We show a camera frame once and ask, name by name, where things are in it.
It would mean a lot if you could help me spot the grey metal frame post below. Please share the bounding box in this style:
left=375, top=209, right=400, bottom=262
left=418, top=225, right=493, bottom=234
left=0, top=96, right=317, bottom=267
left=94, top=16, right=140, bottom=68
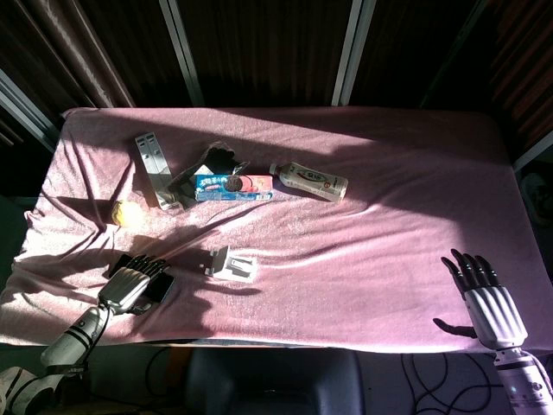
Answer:
left=331, top=0, right=377, bottom=107
left=158, top=0, right=205, bottom=107

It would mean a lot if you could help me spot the black chair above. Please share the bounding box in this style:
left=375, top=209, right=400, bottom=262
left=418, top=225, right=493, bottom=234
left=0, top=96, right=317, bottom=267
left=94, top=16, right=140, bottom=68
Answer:
left=185, top=348, right=366, bottom=415

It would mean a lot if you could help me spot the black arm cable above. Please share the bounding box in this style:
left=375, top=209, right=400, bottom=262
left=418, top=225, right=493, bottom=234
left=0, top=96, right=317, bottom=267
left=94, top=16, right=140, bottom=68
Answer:
left=88, top=302, right=112, bottom=349

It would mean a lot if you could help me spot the black plastic item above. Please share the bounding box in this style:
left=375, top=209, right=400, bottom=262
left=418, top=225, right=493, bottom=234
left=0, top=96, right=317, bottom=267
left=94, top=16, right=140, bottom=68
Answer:
left=166, top=144, right=250, bottom=198

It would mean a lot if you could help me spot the white folding phone stand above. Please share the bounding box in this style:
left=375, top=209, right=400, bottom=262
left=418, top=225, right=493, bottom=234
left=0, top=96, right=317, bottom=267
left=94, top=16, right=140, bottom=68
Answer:
left=203, top=245, right=259, bottom=284

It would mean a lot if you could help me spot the blue cookie box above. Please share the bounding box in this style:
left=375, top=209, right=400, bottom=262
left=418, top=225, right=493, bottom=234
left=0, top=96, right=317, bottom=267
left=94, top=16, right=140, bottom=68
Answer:
left=194, top=173, right=274, bottom=203

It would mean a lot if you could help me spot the grey metal side rail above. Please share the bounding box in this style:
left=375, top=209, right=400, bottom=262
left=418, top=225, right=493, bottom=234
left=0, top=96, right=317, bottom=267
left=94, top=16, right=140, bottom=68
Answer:
left=0, top=68, right=60, bottom=152
left=513, top=129, right=553, bottom=172

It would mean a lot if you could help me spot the yellow ball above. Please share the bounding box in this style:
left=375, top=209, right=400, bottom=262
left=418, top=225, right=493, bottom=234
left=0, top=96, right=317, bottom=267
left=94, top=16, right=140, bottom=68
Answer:
left=111, top=201, right=146, bottom=229

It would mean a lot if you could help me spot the pink towel table cover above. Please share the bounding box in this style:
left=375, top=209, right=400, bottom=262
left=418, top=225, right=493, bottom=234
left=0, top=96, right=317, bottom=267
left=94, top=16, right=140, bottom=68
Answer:
left=0, top=105, right=553, bottom=354

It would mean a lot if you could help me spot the white labelled drink bottle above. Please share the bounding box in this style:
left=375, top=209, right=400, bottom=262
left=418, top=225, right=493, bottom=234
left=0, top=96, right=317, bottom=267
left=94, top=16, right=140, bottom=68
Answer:
left=269, top=162, right=349, bottom=203

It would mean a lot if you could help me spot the teal smartphone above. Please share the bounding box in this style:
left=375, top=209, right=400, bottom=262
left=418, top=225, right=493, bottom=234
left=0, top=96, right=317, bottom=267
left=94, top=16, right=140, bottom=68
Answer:
left=107, top=253, right=176, bottom=305

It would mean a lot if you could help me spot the black floor cable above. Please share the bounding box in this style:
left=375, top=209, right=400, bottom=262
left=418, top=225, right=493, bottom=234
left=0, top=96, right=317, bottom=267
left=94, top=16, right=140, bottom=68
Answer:
left=401, top=352, right=513, bottom=415

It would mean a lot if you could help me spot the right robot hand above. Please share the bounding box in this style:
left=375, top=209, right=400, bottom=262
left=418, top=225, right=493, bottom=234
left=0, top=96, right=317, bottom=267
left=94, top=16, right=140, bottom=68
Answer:
left=433, top=248, right=529, bottom=350

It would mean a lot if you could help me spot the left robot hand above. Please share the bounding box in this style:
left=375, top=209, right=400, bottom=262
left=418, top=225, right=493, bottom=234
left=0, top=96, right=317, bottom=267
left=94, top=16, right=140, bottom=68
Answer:
left=98, top=253, right=172, bottom=316

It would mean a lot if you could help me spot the brown curtain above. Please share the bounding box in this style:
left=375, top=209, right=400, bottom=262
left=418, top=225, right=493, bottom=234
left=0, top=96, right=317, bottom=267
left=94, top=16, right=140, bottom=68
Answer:
left=487, top=0, right=553, bottom=148
left=0, top=0, right=135, bottom=109

